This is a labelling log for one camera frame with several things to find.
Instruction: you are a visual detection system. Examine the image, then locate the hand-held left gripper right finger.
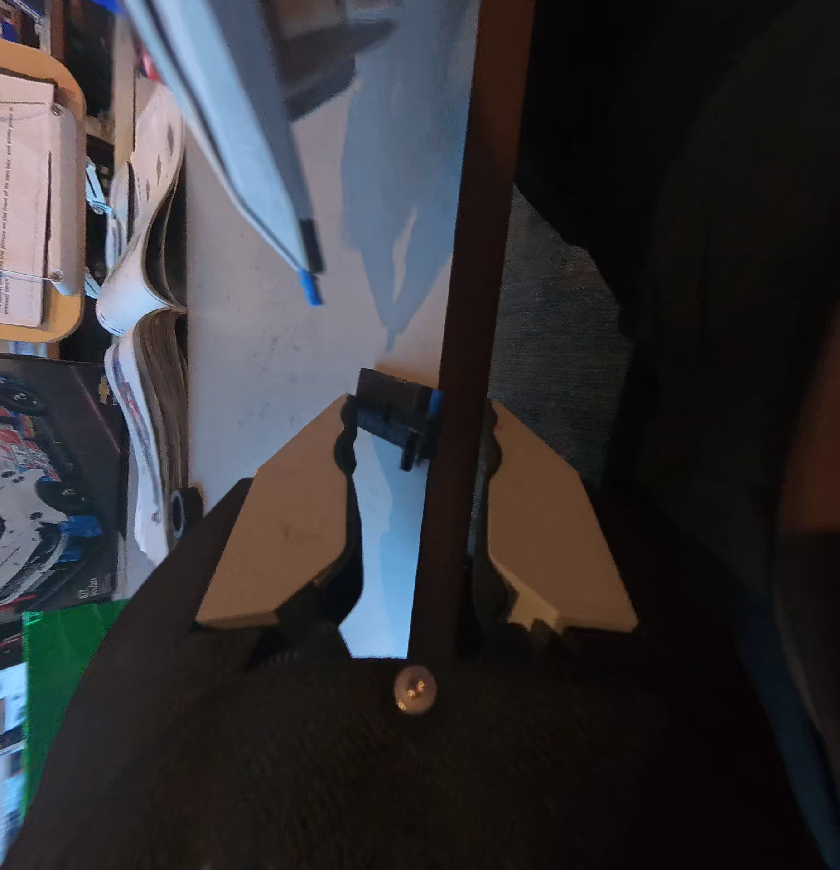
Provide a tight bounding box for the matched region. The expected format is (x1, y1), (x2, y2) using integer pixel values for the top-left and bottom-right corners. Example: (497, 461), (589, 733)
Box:
(469, 400), (640, 633)

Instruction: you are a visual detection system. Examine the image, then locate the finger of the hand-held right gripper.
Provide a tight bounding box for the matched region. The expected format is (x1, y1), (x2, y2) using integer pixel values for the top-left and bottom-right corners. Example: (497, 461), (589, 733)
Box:
(121, 0), (326, 274)

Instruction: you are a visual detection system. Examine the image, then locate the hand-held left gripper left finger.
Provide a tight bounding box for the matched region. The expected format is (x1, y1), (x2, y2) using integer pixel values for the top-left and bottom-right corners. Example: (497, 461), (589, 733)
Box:
(196, 394), (365, 629)

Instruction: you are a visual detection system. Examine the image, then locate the black toy brick assembly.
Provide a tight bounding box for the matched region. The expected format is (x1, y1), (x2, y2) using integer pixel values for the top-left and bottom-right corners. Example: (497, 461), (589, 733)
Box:
(355, 368), (447, 472)

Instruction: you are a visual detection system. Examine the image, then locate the black toy tyre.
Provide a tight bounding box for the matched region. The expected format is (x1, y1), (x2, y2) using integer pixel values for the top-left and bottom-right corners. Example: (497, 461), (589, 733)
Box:
(167, 484), (205, 540)

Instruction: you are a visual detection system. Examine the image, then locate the open instruction book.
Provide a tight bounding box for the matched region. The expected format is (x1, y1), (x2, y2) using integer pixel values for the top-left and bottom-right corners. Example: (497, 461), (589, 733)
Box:
(94, 80), (191, 565)

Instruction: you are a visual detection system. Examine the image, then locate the wooden board with instruction sheet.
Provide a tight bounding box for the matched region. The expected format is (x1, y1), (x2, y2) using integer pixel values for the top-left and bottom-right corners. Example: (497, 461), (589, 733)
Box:
(0, 34), (88, 343)

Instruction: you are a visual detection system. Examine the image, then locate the black toy car box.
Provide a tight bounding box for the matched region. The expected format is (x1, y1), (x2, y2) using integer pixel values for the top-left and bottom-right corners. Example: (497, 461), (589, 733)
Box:
(0, 353), (134, 616)

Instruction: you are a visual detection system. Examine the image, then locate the green box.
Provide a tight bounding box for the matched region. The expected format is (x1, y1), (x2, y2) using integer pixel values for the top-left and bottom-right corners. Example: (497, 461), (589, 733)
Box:
(22, 600), (132, 817)

